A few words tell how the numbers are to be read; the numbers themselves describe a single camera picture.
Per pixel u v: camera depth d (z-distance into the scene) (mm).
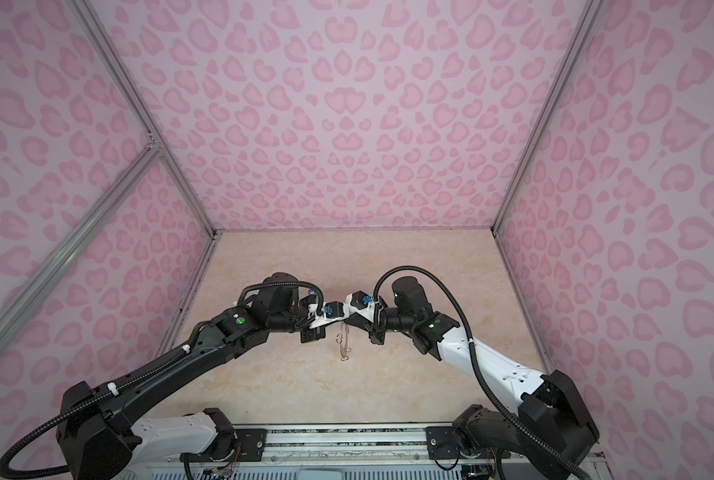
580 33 720
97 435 377
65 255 635
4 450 356
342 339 732
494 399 409
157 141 911
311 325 624
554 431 401
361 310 638
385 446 748
